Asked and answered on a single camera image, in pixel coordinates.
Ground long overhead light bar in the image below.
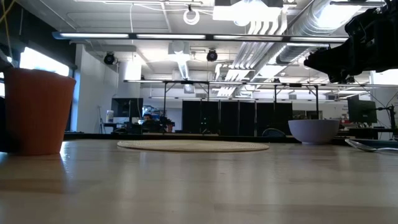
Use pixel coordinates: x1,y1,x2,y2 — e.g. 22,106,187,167
52,30,349,44

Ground round woven beige placemat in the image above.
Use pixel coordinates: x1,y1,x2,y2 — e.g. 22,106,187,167
116,139,271,153

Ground white coiled cable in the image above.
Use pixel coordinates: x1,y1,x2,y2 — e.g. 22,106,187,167
182,8,201,26

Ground black metal rig frame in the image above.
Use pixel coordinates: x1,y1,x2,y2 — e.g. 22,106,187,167
123,79,321,136

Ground silver metal spoon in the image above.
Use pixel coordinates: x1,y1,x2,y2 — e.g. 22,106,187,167
344,138,398,153

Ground bright window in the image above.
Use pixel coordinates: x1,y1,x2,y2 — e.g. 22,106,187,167
19,46,70,77

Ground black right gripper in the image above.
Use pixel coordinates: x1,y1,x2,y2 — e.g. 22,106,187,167
303,39,379,84

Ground yellow cable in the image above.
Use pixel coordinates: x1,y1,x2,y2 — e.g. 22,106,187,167
0,0,16,60

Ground person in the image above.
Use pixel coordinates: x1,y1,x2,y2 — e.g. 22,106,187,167
142,113,162,133

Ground black partition wall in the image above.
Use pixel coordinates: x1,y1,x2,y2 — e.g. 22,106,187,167
182,100,294,137

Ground silver ventilation duct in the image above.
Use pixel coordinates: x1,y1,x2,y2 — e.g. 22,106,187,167
275,0,369,65

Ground white bowl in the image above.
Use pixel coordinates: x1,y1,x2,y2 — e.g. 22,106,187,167
287,119,340,145

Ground dark office desk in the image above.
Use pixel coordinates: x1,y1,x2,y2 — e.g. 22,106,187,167
338,127,398,140
102,121,175,135

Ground white ceiling pipes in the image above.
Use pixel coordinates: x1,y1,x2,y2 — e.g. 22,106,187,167
231,12,290,70

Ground orange plastic cup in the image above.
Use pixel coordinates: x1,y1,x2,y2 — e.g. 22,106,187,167
3,67,77,156

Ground dark blue plate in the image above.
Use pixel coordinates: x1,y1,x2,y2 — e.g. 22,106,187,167
354,138,398,149

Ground black computer monitor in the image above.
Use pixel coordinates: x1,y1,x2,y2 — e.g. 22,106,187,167
111,97,144,119

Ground dark blue chair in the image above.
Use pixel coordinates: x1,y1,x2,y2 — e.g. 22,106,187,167
261,128,287,138

